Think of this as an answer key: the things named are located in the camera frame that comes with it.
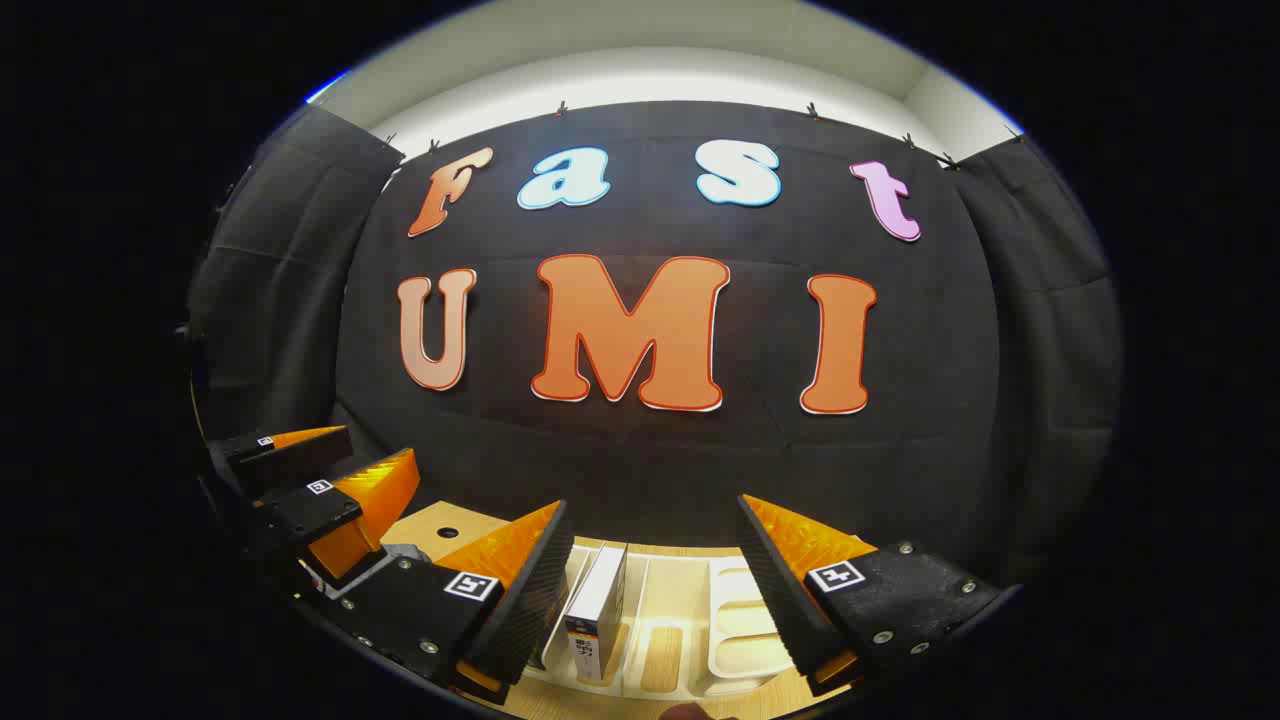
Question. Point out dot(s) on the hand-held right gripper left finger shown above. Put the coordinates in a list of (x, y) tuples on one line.
[(470, 620)]

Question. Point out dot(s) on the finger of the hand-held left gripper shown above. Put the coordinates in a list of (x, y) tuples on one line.
[(290, 460), (315, 510)]

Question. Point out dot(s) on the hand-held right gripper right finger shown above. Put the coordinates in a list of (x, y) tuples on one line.
[(900, 600)]

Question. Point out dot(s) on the blue cover book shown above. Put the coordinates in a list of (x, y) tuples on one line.
[(600, 600)]

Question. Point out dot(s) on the white bookshelf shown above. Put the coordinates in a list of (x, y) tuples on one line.
[(740, 640)]

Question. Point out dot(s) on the black backdrop cloth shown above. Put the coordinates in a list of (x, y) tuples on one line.
[(620, 470)]

